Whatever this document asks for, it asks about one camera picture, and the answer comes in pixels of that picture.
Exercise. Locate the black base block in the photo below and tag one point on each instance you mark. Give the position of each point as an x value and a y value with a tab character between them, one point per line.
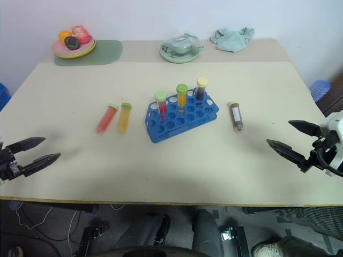
235	241
92	238

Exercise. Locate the pink plate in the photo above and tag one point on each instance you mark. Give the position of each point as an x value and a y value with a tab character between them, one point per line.
57	48

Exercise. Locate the dark brown furniture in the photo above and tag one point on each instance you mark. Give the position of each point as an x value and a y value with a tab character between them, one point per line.
335	99

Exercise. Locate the blue plastic stool stack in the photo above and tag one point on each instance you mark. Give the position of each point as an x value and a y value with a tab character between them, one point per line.
319	89

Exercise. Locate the pale green bowl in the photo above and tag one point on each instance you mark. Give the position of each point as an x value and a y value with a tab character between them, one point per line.
182	49

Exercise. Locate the blue test tube rack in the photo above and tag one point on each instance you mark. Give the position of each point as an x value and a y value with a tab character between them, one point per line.
187	122

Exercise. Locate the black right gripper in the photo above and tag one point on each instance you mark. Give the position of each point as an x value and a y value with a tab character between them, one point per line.
317	156

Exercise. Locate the white sneaker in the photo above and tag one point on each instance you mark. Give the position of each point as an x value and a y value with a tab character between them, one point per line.
266	250

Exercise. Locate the dark toy fruit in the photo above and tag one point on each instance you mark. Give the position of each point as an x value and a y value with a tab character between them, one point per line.
71	42

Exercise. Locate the red liquid tube green cap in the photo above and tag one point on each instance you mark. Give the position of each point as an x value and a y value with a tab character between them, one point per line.
107	120
162	107

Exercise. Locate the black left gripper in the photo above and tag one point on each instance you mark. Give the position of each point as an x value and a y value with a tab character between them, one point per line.
8	166

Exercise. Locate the yellow plate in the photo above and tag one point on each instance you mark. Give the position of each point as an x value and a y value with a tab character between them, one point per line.
90	52

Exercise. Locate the black table frame bar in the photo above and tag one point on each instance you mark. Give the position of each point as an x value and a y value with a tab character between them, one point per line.
77	208

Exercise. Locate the teal cloth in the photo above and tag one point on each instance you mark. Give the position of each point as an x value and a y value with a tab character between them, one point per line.
230	40

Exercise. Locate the clear plastic bag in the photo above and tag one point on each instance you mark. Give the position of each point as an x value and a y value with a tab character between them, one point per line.
182	40

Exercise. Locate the green placemat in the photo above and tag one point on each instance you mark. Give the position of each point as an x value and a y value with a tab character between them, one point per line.
107	52

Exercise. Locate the brown liquid tube labelled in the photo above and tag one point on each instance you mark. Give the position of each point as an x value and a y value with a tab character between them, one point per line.
236	117

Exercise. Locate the light green plate in stack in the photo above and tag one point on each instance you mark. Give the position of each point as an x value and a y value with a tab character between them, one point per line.
89	49

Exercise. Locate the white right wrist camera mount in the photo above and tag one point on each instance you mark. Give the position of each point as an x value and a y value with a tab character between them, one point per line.
333	125

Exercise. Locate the orange toy fruit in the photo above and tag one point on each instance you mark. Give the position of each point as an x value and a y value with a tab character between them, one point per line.
63	36

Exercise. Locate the pale green plate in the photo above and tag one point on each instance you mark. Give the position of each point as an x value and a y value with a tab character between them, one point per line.
185	57

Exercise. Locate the pink toy peach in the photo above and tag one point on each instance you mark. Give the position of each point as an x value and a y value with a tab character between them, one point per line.
81	33

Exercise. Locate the dark liquid tube yellow cap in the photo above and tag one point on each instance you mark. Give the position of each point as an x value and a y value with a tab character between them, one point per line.
200	93

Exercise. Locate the blue plastic crate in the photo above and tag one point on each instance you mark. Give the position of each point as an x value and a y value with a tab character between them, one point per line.
3	96

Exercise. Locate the orange liquid tube green cap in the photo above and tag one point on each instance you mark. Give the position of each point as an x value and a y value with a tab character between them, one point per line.
124	120
182	99

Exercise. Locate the dark grey rounded leg shape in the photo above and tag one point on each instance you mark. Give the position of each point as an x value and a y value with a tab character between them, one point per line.
207	233

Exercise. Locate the grey mesh chair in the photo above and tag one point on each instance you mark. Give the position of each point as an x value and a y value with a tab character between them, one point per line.
308	219

